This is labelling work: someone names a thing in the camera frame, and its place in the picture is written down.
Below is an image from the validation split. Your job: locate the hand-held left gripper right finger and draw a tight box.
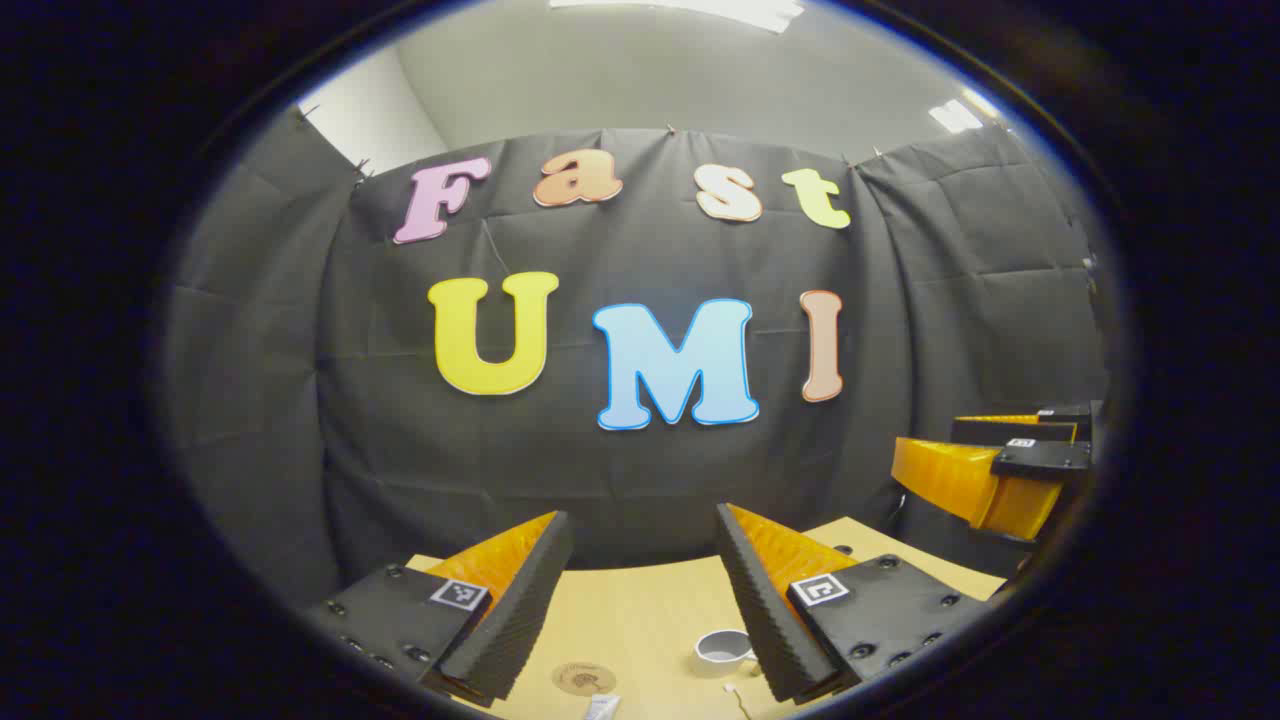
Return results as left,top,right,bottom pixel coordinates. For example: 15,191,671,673
714,502,993,706

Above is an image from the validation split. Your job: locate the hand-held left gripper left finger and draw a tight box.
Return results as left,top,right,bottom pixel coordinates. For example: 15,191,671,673
305,510,576,709

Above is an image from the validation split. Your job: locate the white cup with wooden handle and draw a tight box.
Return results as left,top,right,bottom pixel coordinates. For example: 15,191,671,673
694,630,758,679

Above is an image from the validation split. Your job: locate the round cork coaster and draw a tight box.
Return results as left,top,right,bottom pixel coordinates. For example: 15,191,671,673
552,662,618,696

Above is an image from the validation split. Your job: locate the wooden desktop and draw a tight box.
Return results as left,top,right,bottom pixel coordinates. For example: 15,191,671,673
405,517,1006,720

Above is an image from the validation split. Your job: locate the ceiling light panel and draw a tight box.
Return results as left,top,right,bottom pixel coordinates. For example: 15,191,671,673
548,0,806,34
928,88,1001,134

